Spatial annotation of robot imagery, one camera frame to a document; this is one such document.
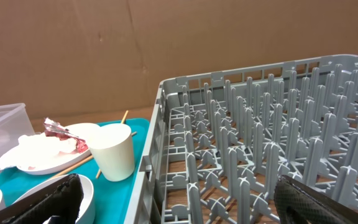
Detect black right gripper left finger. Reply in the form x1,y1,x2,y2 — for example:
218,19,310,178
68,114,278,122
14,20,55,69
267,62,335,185
0,174,84,224

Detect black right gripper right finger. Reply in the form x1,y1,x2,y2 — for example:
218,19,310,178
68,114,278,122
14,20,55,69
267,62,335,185
273,175,358,224

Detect grey-white bowl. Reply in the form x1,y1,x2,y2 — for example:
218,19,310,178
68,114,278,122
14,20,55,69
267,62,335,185
14,174,95,224

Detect pink round plate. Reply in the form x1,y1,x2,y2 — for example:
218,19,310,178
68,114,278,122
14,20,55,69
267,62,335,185
17,123,99,175

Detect white napkin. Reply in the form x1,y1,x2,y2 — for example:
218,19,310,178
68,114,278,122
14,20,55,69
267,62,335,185
0,133,77,170

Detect red snack wrapper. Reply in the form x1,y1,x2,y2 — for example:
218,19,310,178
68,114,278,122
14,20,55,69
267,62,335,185
44,118,89,153

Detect cream plastic cup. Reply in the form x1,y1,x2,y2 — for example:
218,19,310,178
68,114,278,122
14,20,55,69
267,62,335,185
87,123,135,182

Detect grey dishwasher rack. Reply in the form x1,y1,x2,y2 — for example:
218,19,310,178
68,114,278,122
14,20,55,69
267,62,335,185
124,54,358,223

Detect teal plastic tray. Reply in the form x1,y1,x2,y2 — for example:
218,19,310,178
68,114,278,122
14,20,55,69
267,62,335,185
0,118,149,223

